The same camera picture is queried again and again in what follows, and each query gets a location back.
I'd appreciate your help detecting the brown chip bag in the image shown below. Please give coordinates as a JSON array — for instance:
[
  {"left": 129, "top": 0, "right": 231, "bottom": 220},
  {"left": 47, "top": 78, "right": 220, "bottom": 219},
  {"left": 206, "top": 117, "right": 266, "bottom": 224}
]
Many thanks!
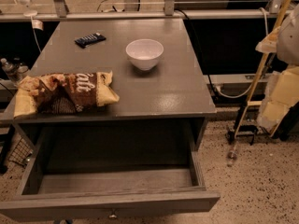
[{"left": 14, "top": 72, "right": 120, "bottom": 117}]

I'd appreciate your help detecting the black power cable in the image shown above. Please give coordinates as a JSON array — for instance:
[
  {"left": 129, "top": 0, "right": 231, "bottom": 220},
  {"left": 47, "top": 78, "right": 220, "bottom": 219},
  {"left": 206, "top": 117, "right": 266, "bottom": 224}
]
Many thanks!
[{"left": 175, "top": 8, "right": 221, "bottom": 100}]

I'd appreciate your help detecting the yellow wooden ladder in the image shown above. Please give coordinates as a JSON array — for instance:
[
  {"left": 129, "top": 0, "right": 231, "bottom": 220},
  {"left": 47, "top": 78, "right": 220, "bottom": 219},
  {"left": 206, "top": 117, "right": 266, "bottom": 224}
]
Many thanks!
[{"left": 229, "top": 0, "right": 292, "bottom": 141}]

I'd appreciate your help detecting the white ceramic bowl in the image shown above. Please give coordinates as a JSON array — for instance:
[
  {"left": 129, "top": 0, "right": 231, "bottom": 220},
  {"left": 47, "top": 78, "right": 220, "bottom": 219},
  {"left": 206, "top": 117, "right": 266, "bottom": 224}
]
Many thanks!
[{"left": 125, "top": 39, "right": 164, "bottom": 71}]

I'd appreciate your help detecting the grey metal railing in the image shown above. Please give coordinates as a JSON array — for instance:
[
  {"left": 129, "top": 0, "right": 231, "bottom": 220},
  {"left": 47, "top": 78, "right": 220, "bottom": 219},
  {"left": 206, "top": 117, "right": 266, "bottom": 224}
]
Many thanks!
[{"left": 0, "top": 0, "right": 299, "bottom": 22}]

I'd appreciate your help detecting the plastic bottle on floor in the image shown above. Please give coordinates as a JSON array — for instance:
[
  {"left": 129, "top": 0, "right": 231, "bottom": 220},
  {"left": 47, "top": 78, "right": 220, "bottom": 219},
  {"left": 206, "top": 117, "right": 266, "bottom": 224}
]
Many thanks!
[{"left": 227, "top": 142, "right": 238, "bottom": 167}]

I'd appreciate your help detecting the black wire basket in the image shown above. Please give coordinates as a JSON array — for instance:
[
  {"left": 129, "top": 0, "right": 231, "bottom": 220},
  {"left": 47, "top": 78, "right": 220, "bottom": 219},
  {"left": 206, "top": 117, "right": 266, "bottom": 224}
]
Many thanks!
[{"left": 8, "top": 138, "right": 33, "bottom": 167}]

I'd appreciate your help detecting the clear plastic water bottle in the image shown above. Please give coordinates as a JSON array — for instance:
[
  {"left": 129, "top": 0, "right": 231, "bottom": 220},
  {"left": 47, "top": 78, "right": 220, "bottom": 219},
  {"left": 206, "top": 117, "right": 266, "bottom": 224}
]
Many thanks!
[{"left": 1, "top": 58, "right": 21, "bottom": 86}]

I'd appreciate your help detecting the dark blue snack bar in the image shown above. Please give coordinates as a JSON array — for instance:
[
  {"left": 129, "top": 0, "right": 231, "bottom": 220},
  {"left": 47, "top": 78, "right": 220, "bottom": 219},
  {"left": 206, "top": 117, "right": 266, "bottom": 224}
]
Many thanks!
[{"left": 75, "top": 33, "right": 106, "bottom": 49}]

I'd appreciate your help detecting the grey wooden cabinet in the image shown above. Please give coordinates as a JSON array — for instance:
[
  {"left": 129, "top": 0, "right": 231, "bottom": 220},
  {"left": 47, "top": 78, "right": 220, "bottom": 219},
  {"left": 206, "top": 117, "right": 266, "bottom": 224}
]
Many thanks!
[{"left": 1, "top": 18, "right": 216, "bottom": 146}]

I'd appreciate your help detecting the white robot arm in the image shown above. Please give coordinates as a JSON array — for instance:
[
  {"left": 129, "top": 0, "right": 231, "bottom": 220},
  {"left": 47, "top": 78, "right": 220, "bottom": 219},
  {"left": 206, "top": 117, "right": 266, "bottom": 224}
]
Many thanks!
[{"left": 256, "top": 5, "right": 299, "bottom": 133}]

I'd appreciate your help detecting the open grey top drawer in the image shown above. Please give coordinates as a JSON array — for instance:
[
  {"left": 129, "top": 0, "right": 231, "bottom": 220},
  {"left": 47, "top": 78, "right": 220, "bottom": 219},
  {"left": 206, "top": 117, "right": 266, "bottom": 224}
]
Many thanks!
[{"left": 0, "top": 119, "right": 220, "bottom": 221}]

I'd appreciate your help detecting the metal drawer knob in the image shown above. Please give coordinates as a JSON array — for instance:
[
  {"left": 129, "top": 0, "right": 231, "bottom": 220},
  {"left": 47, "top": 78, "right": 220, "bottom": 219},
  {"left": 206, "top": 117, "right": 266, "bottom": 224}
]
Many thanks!
[{"left": 108, "top": 210, "right": 118, "bottom": 220}]

